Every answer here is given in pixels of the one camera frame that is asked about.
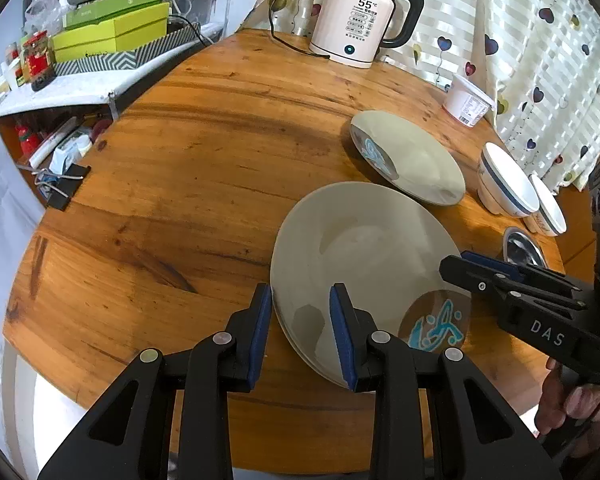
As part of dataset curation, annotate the large white bowl blue rim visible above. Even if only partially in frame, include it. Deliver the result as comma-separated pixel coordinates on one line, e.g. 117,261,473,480
477,142,541,218

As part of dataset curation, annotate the large white plate blue print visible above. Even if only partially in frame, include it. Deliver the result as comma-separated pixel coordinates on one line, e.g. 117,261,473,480
270,181,473,390

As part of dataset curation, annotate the dark green flat box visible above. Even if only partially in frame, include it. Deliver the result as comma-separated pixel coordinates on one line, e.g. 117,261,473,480
62,0,163,31

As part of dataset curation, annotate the red label jar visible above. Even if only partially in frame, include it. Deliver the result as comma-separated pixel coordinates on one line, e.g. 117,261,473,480
22,30,57,87

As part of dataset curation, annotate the white flat packet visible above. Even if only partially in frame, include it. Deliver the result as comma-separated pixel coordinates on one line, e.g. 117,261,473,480
27,117,79,168

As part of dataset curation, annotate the small steel bowl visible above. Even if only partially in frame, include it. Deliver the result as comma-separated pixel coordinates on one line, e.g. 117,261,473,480
502,226,548,267

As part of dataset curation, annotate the clear plastic container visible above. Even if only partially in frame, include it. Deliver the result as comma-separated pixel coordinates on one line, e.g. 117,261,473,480
167,0,226,26

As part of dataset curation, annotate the white plastic tub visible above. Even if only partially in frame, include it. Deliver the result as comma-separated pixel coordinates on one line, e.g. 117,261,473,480
442,73,496,128

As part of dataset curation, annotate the lime green box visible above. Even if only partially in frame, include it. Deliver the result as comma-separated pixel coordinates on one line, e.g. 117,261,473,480
52,2,171,63

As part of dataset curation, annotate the cream electric kettle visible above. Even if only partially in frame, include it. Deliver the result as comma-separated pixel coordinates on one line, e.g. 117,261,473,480
308,0,426,70

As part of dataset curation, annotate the black binder clip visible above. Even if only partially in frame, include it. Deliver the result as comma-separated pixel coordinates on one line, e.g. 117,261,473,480
32,164,92,211

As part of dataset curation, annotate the small white bowl blue rim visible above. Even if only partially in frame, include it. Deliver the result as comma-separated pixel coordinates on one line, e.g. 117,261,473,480
524,174,567,237

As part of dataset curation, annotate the black white striped box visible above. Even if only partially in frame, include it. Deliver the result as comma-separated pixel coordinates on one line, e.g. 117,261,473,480
55,27,203,76

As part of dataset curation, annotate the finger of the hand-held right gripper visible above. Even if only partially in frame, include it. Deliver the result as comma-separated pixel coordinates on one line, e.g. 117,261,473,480
439,255,588,313
460,251,583,295

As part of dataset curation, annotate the black kettle cord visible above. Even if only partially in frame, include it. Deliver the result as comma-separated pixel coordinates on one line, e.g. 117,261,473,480
267,0,332,60

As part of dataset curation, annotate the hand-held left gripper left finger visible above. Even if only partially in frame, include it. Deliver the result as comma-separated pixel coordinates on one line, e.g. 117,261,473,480
37,282,273,480

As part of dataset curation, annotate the white shelf board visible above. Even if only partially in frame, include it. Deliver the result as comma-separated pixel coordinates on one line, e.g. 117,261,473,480
0,25,221,122

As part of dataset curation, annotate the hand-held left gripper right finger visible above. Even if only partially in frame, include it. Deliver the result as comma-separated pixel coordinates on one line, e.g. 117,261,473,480
328,282,563,480

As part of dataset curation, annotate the small red item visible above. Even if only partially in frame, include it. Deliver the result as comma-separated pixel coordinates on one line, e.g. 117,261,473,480
15,125,39,154

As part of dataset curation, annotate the person's right hand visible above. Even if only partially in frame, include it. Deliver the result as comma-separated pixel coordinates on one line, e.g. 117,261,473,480
534,356,600,436

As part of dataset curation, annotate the heart print curtain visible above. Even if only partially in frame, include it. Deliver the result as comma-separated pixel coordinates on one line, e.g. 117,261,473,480
232,0,600,196

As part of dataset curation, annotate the clear plastic bag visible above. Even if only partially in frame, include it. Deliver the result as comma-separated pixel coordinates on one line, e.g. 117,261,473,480
22,0,61,36

